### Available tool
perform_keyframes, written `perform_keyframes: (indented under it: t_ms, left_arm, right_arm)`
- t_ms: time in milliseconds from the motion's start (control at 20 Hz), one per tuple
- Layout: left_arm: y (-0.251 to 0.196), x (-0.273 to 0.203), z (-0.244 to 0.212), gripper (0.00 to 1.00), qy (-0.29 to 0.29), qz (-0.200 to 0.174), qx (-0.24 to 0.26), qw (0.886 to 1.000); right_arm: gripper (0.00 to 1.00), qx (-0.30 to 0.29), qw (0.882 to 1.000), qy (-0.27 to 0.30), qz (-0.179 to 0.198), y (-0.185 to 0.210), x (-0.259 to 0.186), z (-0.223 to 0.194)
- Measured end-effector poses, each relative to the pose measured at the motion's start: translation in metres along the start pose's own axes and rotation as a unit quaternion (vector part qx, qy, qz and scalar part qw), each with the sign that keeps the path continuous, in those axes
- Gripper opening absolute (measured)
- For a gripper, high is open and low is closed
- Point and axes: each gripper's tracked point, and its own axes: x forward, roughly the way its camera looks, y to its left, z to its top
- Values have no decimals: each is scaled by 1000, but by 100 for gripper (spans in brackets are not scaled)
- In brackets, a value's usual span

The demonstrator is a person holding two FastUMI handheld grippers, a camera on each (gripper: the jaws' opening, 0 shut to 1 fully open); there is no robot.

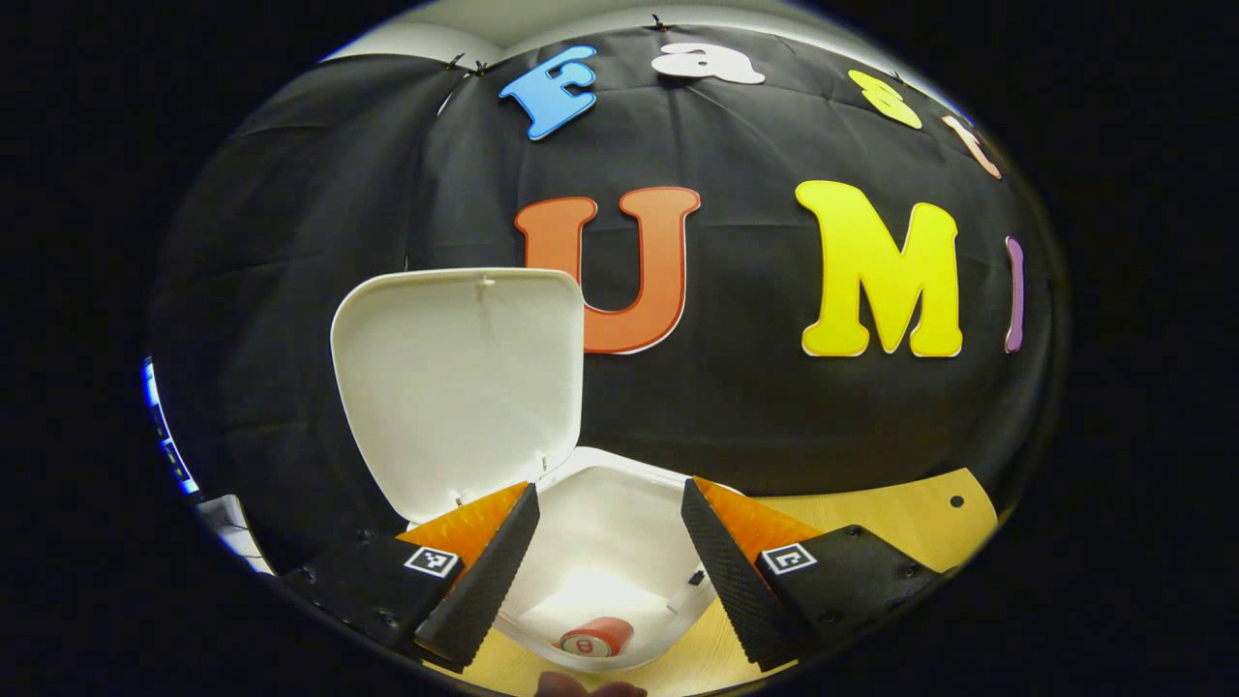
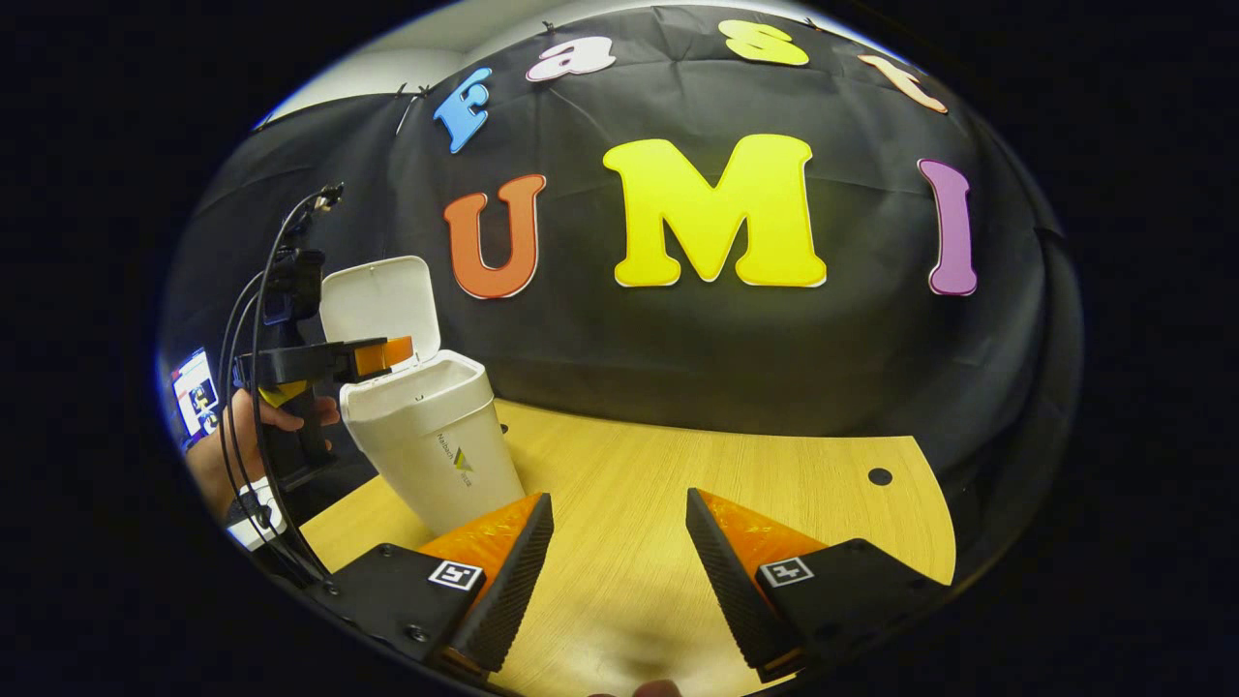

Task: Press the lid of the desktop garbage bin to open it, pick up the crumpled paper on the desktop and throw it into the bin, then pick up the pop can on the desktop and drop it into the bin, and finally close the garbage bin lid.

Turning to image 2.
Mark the white desktop garbage bin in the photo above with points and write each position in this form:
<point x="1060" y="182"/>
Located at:
<point x="426" y="436"/>

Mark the black desk grommet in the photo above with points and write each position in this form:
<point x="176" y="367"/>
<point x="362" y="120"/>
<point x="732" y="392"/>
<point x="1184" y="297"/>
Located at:
<point x="879" y="475"/>

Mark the wooden desktop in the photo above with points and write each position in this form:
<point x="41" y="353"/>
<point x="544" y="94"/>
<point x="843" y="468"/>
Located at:
<point x="726" y="503"/>

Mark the black backdrop cloth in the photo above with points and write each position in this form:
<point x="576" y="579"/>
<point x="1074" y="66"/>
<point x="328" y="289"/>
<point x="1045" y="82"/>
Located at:
<point x="726" y="368"/>

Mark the computer monitor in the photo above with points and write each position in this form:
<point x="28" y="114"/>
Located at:
<point x="196" y="395"/>

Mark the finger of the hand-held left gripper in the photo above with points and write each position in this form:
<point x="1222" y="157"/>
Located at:
<point x="382" y="356"/>

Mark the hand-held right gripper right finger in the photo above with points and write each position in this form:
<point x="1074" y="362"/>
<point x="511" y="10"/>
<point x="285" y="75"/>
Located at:
<point x="731" y="581"/>

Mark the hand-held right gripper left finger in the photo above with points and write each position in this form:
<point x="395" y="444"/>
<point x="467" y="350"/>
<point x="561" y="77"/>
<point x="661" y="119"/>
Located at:
<point x="508" y="581"/>

